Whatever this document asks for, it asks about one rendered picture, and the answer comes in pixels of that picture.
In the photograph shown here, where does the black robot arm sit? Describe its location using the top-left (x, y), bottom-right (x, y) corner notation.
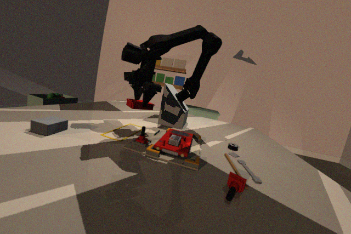
top-left (122, 25), bottom-right (222, 104)

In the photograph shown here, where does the thin brown rod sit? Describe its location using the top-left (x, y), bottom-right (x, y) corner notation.
top-left (225, 153), bottom-right (248, 189)

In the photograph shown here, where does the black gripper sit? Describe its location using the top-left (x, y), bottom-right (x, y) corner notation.
top-left (129, 66), bottom-right (162, 107)

